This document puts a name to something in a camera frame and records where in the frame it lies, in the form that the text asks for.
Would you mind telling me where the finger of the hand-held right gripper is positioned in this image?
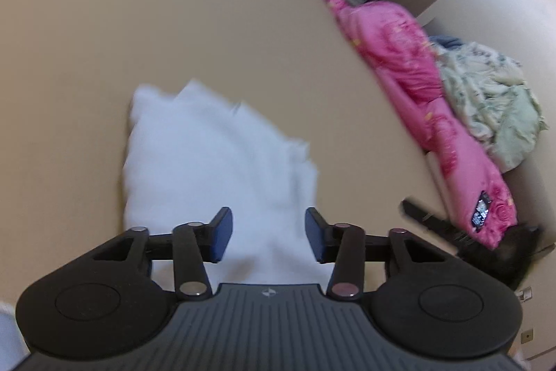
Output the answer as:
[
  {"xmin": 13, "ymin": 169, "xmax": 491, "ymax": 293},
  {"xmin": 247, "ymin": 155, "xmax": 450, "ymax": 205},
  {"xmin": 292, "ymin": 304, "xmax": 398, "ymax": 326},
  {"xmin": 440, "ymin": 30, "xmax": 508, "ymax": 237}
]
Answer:
[{"xmin": 400, "ymin": 199, "xmax": 476, "ymax": 252}]

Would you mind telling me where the tan quilted mattress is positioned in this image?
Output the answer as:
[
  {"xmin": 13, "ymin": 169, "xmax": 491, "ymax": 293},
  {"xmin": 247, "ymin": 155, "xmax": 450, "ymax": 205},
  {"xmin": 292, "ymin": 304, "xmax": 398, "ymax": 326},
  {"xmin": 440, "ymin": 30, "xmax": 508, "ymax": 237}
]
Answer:
[{"xmin": 0, "ymin": 0, "xmax": 450, "ymax": 298}]

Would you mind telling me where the pale green floral blanket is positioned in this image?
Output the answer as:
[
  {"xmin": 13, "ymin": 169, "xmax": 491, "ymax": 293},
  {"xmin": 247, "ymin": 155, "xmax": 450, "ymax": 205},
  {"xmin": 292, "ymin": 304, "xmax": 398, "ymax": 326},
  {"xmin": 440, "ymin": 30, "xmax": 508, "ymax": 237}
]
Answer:
[{"xmin": 428, "ymin": 41, "xmax": 550, "ymax": 175}]

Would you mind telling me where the pink floral blanket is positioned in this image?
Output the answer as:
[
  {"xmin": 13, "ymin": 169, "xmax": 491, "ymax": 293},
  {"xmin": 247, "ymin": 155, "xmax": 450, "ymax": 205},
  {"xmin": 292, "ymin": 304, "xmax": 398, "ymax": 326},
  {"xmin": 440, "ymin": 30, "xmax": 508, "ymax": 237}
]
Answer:
[{"xmin": 318, "ymin": 0, "xmax": 520, "ymax": 251}]

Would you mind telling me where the white t-shirt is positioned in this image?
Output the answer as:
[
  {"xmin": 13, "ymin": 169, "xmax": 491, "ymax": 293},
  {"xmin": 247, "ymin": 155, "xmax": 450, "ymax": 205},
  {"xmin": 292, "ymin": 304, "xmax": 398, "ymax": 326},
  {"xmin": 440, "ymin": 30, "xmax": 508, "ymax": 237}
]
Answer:
[{"xmin": 122, "ymin": 79, "xmax": 336, "ymax": 290}]

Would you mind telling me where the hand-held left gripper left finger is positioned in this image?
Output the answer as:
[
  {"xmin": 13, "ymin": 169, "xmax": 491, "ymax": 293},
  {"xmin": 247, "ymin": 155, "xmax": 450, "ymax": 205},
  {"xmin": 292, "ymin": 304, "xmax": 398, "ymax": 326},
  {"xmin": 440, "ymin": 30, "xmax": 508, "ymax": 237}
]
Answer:
[{"xmin": 93, "ymin": 207, "xmax": 234, "ymax": 301}]

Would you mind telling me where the dark blue cloth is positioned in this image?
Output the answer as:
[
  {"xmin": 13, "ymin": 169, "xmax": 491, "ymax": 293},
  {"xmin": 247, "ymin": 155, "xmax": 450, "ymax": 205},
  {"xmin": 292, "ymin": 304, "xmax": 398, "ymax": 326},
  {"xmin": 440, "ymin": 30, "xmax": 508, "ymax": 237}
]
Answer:
[{"xmin": 429, "ymin": 34, "xmax": 466, "ymax": 51}]

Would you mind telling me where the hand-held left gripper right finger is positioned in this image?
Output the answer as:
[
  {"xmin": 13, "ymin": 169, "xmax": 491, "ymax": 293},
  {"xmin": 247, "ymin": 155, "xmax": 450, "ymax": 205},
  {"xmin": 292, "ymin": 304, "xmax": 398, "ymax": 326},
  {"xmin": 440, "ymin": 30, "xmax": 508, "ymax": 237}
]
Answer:
[{"xmin": 305, "ymin": 208, "xmax": 452, "ymax": 301}]

